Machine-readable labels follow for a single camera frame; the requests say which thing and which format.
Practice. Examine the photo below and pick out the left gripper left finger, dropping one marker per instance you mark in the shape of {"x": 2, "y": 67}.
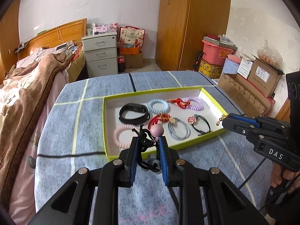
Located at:
{"x": 129, "y": 158}

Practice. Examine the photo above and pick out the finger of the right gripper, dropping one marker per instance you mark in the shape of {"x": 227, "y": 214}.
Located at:
{"x": 251, "y": 121}
{"x": 241, "y": 128}

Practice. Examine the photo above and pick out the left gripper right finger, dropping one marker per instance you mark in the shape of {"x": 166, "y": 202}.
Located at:
{"x": 168, "y": 158}

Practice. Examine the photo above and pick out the black tie with pink ball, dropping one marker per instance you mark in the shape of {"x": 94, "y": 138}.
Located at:
{"x": 145, "y": 141}

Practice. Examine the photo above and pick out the black tie with flower bead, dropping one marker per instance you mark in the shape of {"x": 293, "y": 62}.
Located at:
{"x": 200, "y": 124}

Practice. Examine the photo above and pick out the right hand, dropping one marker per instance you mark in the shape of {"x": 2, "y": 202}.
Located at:
{"x": 278, "y": 174}

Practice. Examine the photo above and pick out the open long cardboard box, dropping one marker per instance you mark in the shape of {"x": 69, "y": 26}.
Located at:
{"x": 245, "y": 95}

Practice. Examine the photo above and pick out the green shallow tray box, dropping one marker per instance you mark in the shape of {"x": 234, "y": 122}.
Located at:
{"x": 168, "y": 107}

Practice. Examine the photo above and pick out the brown cardboard box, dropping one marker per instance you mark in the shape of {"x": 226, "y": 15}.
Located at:
{"x": 264, "y": 77}

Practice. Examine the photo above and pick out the black fitness band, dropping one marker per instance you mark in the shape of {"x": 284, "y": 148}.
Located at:
{"x": 134, "y": 114}

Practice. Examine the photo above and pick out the yellow patterned tin box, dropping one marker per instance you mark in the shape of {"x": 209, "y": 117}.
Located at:
{"x": 210, "y": 70}

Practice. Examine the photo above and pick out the light blue round container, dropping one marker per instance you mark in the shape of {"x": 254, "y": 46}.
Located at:
{"x": 231, "y": 64}

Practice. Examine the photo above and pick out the plastic bag of food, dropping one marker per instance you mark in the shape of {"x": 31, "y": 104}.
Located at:
{"x": 270, "y": 56}

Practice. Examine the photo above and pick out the pink plastic basket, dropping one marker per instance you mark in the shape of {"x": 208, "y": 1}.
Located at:
{"x": 214, "y": 54}

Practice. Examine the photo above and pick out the cardboard box under bag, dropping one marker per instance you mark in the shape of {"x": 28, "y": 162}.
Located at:
{"x": 134, "y": 61}

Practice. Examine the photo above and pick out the cola bottle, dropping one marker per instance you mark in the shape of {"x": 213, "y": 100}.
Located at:
{"x": 121, "y": 63}

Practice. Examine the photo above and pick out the orange box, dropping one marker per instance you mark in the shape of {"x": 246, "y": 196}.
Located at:
{"x": 129, "y": 50}

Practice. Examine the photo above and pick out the grey drawer nightstand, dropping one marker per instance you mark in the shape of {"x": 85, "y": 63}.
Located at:
{"x": 100, "y": 51}

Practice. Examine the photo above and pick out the wooden wardrobe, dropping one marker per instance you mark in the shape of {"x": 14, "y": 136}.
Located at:
{"x": 182, "y": 24}

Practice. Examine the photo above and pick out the red patterned gift bag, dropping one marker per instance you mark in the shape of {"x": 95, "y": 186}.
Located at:
{"x": 131, "y": 36}

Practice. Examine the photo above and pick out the pink box on nightstand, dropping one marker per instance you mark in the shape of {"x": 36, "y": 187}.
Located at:
{"x": 101, "y": 29}

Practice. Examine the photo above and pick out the wooden headboard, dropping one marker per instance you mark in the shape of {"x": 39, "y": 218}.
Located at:
{"x": 72, "y": 31}

